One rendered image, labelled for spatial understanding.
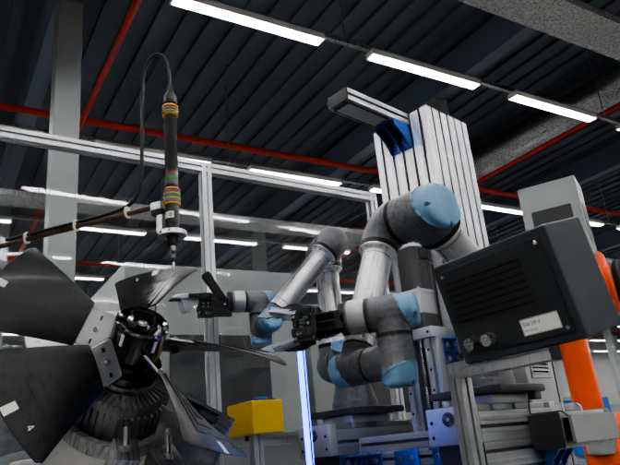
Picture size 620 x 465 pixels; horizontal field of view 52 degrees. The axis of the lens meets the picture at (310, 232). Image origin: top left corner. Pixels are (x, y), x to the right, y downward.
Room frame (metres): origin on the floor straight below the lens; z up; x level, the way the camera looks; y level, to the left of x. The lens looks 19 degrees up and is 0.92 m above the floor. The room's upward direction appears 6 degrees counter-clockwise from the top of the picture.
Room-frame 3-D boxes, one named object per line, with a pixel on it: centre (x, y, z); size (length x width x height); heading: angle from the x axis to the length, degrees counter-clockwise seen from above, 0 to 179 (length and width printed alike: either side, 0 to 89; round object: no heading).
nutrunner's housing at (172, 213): (1.48, 0.34, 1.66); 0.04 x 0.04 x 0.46
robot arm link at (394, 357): (1.35, -0.14, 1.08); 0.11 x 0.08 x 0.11; 43
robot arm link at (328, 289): (2.27, -0.05, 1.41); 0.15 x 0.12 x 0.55; 18
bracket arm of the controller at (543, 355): (1.17, -0.32, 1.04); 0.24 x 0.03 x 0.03; 35
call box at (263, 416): (1.93, 0.21, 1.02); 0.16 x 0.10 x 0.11; 35
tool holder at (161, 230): (1.48, 0.35, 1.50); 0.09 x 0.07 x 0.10; 70
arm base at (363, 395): (2.14, -0.09, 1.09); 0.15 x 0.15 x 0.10
